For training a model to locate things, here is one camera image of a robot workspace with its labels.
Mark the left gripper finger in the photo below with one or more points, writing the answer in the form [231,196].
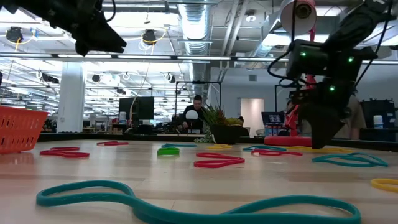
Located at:
[96,40]

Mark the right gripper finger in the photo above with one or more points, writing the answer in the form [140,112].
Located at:
[321,130]

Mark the yellow rubber band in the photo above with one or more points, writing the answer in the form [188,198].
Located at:
[332,150]
[376,184]
[219,147]

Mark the red rubber band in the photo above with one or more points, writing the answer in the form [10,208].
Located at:
[202,165]
[112,143]
[273,153]
[74,154]

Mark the teal rubber band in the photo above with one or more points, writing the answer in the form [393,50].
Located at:
[264,147]
[183,145]
[42,199]
[318,159]

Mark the orange plastic basket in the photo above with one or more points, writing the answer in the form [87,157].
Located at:
[18,130]

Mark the green rubber band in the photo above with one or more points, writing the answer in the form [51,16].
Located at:
[168,152]

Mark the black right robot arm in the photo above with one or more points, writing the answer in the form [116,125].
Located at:
[342,40]

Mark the person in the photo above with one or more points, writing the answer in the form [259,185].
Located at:
[199,124]
[357,115]

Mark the red desk lamp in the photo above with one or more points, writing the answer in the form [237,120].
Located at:
[286,141]

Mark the small lit screen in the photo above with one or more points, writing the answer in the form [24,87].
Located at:
[273,118]

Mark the black ceiling spotlight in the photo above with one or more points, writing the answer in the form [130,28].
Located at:
[149,36]
[14,34]

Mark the white canister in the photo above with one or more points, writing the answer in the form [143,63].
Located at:
[378,122]
[122,118]

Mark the black cabinet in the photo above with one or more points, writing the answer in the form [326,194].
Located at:
[388,112]

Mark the white building column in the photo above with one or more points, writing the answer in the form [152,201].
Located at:
[71,99]

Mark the black computer monitor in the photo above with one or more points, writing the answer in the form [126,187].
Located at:
[143,109]

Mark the potted succulent plant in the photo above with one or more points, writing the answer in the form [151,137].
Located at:
[225,133]

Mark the white globe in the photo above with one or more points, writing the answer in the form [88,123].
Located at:
[191,114]

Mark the silver ventilation duct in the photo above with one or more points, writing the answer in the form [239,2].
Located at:
[194,25]

